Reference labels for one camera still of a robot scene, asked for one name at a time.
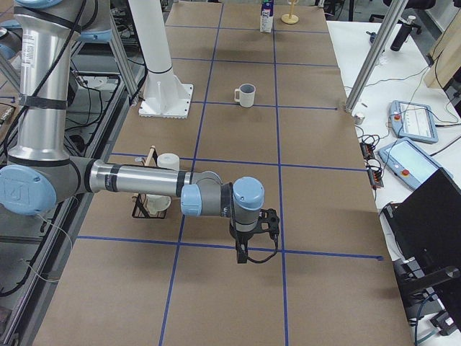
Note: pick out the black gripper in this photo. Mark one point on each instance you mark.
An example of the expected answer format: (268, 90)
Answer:
(245, 237)

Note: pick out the grey white ribbed mug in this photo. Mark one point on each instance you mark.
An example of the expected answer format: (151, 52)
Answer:
(245, 95)

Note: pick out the blue white milk carton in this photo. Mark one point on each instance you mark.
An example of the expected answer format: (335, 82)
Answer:
(266, 16)

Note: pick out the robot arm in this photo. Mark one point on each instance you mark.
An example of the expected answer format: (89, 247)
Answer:
(39, 173)

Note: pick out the upper white cup on rack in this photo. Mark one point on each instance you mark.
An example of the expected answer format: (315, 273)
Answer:
(169, 161)

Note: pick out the white cup on rack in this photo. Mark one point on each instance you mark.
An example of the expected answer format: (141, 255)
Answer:
(157, 203)
(169, 161)

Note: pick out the lower white cup on rack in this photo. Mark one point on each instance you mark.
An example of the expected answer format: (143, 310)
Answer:
(157, 203)

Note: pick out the wooden cup tree stand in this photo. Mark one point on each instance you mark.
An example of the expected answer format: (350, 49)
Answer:
(290, 18)

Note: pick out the small metal cylinder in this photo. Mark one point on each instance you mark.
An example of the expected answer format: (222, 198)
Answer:
(359, 118)

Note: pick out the near teach pendant tablet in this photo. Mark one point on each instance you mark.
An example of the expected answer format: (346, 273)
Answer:
(408, 162)

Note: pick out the teach pendant tablet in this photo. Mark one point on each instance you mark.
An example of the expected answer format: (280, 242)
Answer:
(413, 120)
(408, 162)

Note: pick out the black monitor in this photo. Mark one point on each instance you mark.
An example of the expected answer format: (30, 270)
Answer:
(426, 226)

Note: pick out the far teach pendant tablet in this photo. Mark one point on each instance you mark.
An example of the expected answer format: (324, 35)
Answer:
(413, 120)

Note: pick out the black cylinder bottle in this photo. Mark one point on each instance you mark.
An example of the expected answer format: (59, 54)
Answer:
(403, 33)

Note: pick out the black wire cup rack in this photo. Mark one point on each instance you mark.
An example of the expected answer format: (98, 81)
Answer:
(143, 204)

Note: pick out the white pedestal column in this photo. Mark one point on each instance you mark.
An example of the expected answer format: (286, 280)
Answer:
(164, 95)

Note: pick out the aluminium frame post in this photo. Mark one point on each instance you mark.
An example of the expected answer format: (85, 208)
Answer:
(391, 17)

